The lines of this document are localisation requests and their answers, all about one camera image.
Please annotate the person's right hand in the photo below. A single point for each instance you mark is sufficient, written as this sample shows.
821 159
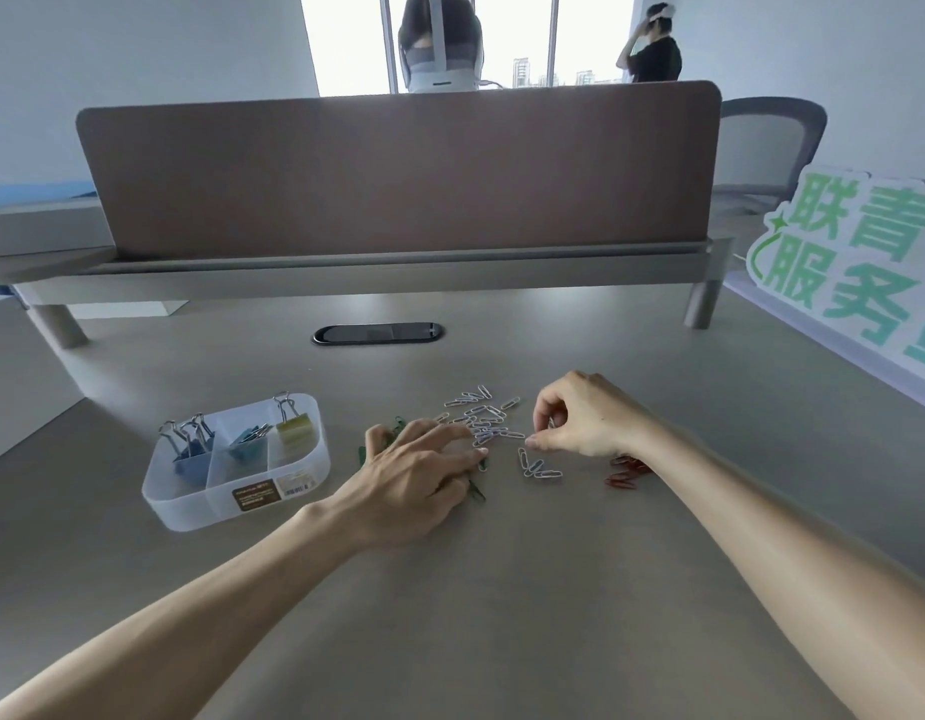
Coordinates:
590 419

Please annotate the person's left hand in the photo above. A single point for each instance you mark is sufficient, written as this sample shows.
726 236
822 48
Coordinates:
402 487

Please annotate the pile of coloured paper clips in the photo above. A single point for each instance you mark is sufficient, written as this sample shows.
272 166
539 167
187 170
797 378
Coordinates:
481 423

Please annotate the clear plastic organizer tray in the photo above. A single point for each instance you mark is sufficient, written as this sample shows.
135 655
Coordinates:
230 506

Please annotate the pile of colourful binder clips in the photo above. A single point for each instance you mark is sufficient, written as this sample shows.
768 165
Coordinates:
192 461

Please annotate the person's right forearm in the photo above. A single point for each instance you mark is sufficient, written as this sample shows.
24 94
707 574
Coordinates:
792 554

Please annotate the person's left forearm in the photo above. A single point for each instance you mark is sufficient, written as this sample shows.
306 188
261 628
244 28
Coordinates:
169 629

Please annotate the white sign with green lettering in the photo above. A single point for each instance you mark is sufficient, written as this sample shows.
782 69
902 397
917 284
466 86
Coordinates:
830 277

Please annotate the brown desk divider panel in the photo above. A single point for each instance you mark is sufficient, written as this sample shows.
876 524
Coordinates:
402 172

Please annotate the grey mesh office chair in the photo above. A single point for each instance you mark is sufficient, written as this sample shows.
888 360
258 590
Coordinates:
762 142

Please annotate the white head-mounted headset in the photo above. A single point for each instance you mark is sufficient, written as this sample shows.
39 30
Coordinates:
661 11
440 80

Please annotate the large glass window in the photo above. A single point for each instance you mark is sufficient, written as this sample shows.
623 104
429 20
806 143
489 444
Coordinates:
342 44

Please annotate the blue pleated table cloth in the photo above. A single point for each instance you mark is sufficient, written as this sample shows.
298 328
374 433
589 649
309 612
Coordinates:
34 191

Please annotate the grey divider base rail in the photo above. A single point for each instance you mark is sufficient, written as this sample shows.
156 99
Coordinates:
402 273

